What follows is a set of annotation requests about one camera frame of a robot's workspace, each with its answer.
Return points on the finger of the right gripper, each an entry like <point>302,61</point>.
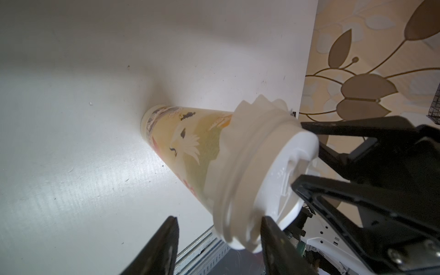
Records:
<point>403,237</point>
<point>386,137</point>

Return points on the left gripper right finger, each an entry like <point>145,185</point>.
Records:
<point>280,256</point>

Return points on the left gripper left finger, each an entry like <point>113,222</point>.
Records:
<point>158,257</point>

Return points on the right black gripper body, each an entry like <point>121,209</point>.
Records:
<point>415,169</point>

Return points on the white plastic cup lid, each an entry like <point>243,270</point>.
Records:
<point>259,184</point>

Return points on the round translucent leak-proof paper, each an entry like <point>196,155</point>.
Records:
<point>246,120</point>

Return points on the printed paper milk tea cup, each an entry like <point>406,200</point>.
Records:
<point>187,140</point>

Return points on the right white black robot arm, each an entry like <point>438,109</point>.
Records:
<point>321,236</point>

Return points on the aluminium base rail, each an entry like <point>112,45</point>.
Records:
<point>202,255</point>

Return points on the right black wire basket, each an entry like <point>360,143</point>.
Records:
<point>434,110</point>

